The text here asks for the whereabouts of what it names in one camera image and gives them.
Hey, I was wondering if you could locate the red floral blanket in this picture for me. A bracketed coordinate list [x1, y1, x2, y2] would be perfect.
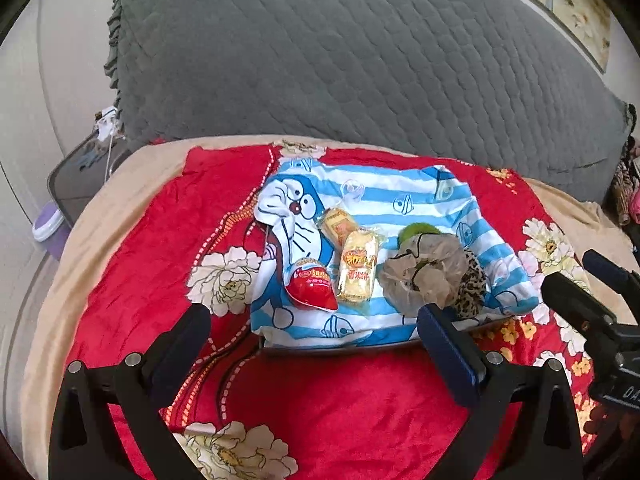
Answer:
[82, 142, 616, 480]

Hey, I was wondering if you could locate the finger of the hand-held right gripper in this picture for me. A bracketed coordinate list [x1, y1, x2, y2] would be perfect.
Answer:
[582, 250, 640, 301]
[541, 272, 619, 346]

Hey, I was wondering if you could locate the green fuzzy hair ring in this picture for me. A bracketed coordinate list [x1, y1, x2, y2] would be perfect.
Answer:
[397, 223, 443, 248]

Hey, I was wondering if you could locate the leopard print scrunchie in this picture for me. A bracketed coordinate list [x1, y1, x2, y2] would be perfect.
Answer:
[445, 250, 487, 321]

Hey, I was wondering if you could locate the dark bedside table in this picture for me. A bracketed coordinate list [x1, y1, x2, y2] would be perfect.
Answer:
[47, 130, 132, 261]

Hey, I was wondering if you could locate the purple white round container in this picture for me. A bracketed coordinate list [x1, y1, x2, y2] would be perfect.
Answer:
[32, 210, 66, 246]

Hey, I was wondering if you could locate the rice cracker packet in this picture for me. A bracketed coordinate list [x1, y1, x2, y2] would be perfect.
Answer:
[319, 206, 357, 246]
[334, 227, 387, 313]

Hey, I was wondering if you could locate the red egg-shaped candy toy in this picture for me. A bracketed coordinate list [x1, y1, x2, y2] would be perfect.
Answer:
[285, 257, 337, 311]

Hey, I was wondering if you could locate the grey quilted headboard cover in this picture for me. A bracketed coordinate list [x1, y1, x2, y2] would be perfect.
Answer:
[102, 0, 636, 203]

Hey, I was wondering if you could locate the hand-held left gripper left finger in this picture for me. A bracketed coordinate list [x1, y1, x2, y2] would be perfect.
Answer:
[49, 302, 211, 480]

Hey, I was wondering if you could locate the beige sheer scrunchie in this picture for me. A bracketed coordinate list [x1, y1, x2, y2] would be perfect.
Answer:
[376, 232, 467, 317]

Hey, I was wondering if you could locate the white charger with cable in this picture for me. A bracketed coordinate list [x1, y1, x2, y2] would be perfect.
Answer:
[92, 106, 122, 181]

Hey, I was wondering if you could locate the zebra striped cloth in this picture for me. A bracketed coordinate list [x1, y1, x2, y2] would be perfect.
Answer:
[612, 160, 640, 226]

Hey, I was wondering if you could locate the blue striped cartoon cloth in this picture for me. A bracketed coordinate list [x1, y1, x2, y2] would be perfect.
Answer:
[250, 156, 543, 350]

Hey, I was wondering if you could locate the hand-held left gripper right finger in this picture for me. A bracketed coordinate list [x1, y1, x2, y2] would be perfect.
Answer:
[417, 302, 586, 480]

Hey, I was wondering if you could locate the framed wall painting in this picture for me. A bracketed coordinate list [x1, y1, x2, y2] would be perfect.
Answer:
[545, 0, 613, 73]

